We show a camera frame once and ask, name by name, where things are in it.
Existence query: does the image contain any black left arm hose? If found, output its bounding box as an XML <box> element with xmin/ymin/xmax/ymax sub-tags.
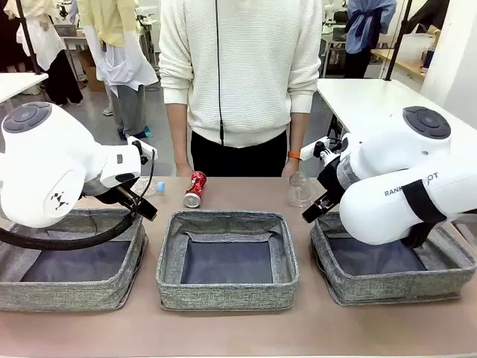
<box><xmin>0</xmin><ymin>203</ymin><xmax>145</xmax><ymax>251</ymax></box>

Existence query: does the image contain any person in white sweater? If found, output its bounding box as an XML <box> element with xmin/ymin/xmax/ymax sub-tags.
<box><xmin>158</xmin><ymin>0</ymin><xmax>323</xmax><ymax>178</ymax></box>

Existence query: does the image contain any black stand pole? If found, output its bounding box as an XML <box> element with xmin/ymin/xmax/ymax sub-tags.
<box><xmin>383</xmin><ymin>0</ymin><xmax>414</xmax><ymax>82</ymax></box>
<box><xmin>14</xmin><ymin>0</ymin><xmax>42</xmax><ymax>75</ymax></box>

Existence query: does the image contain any brown cardboard box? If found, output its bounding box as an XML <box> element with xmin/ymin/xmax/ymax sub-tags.
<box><xmin>83</xmin><ymin>55</ymin><xmax>107</xmax><ymax>92</ymax></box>

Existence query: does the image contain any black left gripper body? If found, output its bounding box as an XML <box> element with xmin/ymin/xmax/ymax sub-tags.
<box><xmin>82</xmin><ymin>185</ymin><xmax>130</xmax><ymax>206</ymax></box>

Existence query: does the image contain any grey fabric basket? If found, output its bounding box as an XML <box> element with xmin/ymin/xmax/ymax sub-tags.
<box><xmin>155</xmin><ymin>210</ymin><xmax>300</xmax><ymax>311</ymax></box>
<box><xmin>309</xmin><ymin>211</ymin><xmax>477</xmax><ymax>307</ymax></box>
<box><xmin>0</xmin><ymin>207</ymin><xmax>149</xmax><ymax>313</ymax></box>

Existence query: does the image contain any thin black camera cable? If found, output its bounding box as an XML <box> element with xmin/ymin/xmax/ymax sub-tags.
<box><xmin>128</xmin><ymin>148</ymin><xmax>157</xmax><ymax>221</ymax></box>

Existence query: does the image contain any person's right forearm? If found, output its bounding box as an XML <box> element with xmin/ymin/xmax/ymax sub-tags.
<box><xmin>165</xmin><ymin>102</ymin><xmax>193</xmax><ymax>166</ymax></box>

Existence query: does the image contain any black metal chair frame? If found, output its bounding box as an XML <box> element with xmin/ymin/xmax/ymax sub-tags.
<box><xmin>326</xmin><ymin>111</ymin><xmax>352</xmax><ymax>145</ymax></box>

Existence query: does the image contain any crushed red soda can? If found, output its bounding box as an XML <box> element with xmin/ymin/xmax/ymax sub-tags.
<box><xmin>184</xmin><ymin>170</ymin><xmax>208</xmax><ymax>208</ymax></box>

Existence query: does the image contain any person's left forearm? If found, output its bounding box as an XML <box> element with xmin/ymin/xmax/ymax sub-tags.
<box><xmin>288</xmin><ymin>111</ymin><xmax>310</xmax><ymax>154</ymax></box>

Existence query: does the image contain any person in blue shirt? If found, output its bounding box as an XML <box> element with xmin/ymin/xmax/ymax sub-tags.
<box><xmin>344</xmin><ymin>0</ymin><xmax>398</xmax><ymax>79</ymax></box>

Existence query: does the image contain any wooden background table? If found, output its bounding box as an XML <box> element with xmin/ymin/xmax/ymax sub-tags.
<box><xmin>372</xmin><ymin>47</ymin><xmax>428</xmax><ymax>79</ymax></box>

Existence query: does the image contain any small white table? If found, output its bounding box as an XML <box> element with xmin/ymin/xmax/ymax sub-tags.
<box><xmin>0</xmin><ymin>72</ymin><xmax>50</xmax><ymax>104</ymax></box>

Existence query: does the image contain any crushed bottle with pink label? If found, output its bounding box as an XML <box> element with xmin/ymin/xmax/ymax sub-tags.
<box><xmin>128</xmin><ymin>178</ymin><xmax>167</xmax><ymax>198</ymax></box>

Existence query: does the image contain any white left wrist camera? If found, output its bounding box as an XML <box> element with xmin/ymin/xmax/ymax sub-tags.
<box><xmin>126</xmin><ymin>136</ymin><xmax>158</xmax><ymax>165</ymax></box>

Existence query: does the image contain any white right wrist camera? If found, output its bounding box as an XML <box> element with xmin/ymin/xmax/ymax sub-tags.
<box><xmin>300</xmin><ymin>136</ymin><xmax>342</xmax><ymax>162</ymax></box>

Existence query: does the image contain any thin black cable on sweater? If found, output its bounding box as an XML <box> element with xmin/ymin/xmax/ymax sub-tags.
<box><xmin>215</xmin><ymin>0</ymin><xmax>227</xmax><ymax>147</ymax></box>

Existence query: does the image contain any white plastic bag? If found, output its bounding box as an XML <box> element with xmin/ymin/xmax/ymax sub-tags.
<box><xmin>402</xmin><ymin>32</ymin><xmax>439</xmax><ymax>54</ymax></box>

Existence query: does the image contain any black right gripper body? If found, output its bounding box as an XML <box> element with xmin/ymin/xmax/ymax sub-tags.
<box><xmin>318</xmin><ymin>155</ymin><xmax>347</xmax><ymax>199</ymax></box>

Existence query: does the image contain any person's left hand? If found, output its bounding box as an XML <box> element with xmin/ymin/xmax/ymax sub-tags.
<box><xmin>282</xmin><ymin>158</ymin><xmax>303</xmax><ymax>178</ymax></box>

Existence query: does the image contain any clear plastic cup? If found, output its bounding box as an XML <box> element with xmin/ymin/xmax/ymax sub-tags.
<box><xmin>286</xmin><ymin>171</ymin><xmax>320</xmax><ymax>207</ymax></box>

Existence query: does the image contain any person in black trousers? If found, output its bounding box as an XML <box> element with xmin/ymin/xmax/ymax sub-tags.
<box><xmin>0</xmin><ymin>0</ymin><xmax>85</xmax><ymax>107</ymax></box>

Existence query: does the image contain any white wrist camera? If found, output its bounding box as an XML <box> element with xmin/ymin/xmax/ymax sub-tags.
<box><xmin>300</xmin><ymin>136</ymin><xmax>342</xmax><ymax>162</ymax></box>
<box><xmin>126</xmin><ymin>136</ymin><xmax>158</xmax><ymax>165</ymax></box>

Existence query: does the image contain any large white table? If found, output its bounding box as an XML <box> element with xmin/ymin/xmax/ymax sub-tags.
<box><xmin>316</xmin><ymin>77</ymin><xmax>454</xmax><ymax>150</ymax></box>

